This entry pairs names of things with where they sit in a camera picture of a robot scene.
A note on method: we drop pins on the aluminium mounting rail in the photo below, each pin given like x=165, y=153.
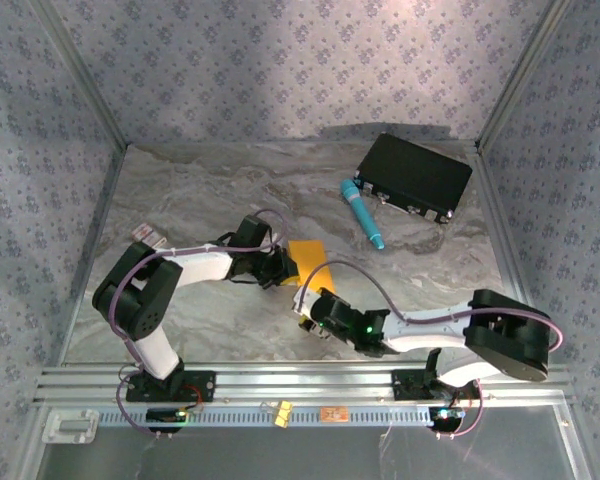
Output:
x=305, y=382

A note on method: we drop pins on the orange paper sheet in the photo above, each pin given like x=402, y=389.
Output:
x=310, y=255

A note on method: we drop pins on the left controller board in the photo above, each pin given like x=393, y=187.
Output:
x=165, y=415

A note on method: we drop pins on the small red white box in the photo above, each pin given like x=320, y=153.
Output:
x=142, y=232

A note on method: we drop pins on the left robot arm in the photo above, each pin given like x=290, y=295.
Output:
x=155, y=350

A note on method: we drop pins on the aluminium table edge profile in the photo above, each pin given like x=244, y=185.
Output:
x=94, y=250
x=502, y=225

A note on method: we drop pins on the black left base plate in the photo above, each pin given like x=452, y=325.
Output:
x=205, y=385

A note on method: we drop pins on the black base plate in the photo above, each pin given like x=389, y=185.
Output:
x=405, y=385
x=205, y=385

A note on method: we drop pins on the yellow binder clip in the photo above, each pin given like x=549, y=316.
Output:
x=282, y=414

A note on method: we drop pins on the teal marker pen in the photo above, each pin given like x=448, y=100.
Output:
x=360, y=210

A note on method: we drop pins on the black hard case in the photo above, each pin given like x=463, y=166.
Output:
x=415, y=170

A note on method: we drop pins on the controller board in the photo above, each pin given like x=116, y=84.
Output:
x=445, y=415
x=165, y=415

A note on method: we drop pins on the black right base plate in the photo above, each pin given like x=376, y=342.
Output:
x=405, y=385

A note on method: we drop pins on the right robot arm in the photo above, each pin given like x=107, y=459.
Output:
x=420, y=332

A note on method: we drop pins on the right controller board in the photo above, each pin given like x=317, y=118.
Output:
x=445, y=415

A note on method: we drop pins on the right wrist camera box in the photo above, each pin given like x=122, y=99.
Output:
x=302, y=302

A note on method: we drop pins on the grey metal bracket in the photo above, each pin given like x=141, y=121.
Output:
x=70, y=426

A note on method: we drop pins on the aluminium frame post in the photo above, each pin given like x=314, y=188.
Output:
x=520, y=75
x=82, y=75

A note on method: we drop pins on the orange label sticker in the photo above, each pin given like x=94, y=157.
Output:
x=335, y=414

